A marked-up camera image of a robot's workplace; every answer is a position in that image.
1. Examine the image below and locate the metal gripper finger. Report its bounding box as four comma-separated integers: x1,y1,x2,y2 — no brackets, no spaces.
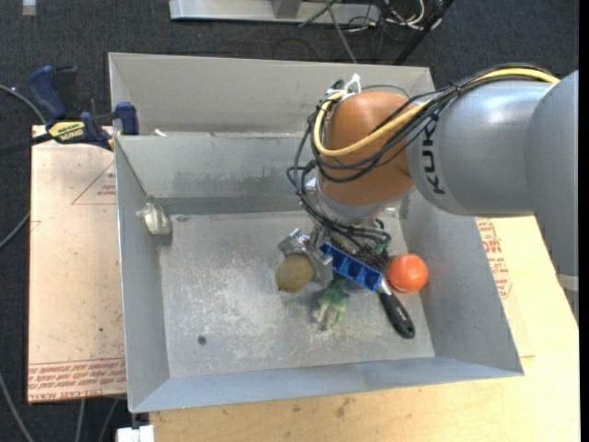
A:
313,253,334,289
277,227,309,257

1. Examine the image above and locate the brown round toy fruit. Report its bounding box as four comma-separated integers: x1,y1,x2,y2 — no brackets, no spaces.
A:
274,252,316,294

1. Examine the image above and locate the blue plastic block with holes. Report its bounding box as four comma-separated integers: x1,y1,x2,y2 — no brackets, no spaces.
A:
318,241,386,293

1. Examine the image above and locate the green toy figure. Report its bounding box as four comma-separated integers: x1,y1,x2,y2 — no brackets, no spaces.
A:
311,277,352,332

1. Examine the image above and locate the orange ball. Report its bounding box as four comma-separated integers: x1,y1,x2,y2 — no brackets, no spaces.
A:
387,252,430,294

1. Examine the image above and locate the grey metal bin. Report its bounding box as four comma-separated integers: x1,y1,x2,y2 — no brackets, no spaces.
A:
108,52,525,414

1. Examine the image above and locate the brown cardboard board, red print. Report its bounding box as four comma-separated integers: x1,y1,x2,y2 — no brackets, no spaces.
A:
27,124,537,405

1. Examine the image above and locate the black-handled small tool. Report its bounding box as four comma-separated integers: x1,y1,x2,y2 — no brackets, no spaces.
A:
376,279,417,341

